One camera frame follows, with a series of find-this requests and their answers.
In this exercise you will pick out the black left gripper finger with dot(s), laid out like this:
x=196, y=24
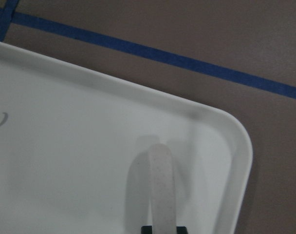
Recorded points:
x=181, y=230

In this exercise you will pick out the white speckled spoon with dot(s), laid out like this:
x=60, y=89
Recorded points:
x=151, y=187

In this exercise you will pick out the white rectangular tray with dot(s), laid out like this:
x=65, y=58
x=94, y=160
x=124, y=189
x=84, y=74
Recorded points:
x=74, y=152

